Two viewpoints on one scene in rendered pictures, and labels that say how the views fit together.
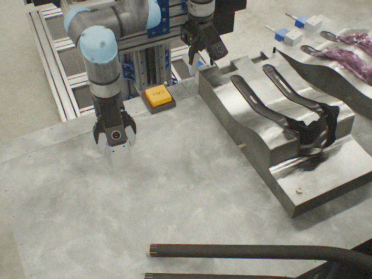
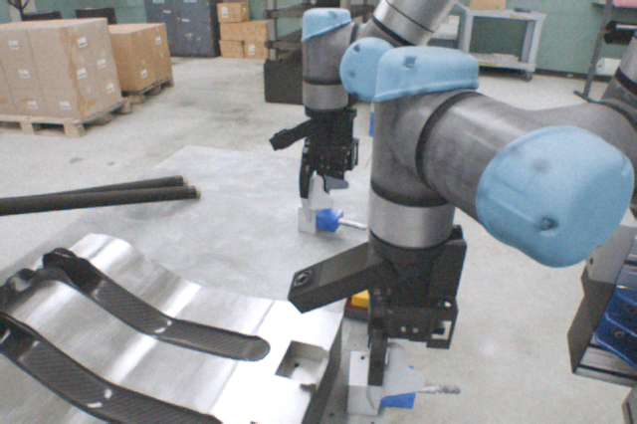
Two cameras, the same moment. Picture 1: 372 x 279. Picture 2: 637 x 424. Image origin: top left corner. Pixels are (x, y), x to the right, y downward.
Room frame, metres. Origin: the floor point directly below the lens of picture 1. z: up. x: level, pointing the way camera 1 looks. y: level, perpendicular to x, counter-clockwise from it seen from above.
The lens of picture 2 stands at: (1.28, -0.33, 1.25)
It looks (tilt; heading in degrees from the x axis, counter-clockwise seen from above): 30 degrees down; 134
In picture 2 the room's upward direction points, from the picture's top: straight up
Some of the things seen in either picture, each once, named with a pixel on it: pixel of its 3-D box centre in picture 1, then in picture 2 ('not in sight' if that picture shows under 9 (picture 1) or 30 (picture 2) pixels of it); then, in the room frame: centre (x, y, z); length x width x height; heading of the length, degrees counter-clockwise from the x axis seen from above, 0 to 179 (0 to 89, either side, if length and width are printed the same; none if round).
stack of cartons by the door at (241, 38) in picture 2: not in sight; (246, 30); (-4.47, 3.99, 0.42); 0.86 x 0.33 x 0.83; 27
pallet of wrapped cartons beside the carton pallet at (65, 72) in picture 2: not in sight; (47, 74); (-3.33, 0.71, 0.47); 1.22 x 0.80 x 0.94; 31
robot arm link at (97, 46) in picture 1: (99, 54); (327, 46); (0.80, 0.19, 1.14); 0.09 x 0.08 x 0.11; 28
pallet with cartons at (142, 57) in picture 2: not in sight; (107, 62); (-3.92, 1.54, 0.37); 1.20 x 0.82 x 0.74; 35
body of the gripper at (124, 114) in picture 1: (108, 104); (328, 140); (0.81, 0.19, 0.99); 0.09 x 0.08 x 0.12; 20
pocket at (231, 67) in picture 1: (226, 72); (303, 372); (1.06, -0.12, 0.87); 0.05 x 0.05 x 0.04; 27
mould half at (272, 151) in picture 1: (282, 117); (107, 353); (0.88, -0.26, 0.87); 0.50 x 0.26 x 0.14; 27
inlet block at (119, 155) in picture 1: (115, 142); (333, 220); (0.82, 0.20, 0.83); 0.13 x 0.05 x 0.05; 20
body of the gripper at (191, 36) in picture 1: (199, 27); (409, 281); (1.12, -0.03, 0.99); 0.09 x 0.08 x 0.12; 37
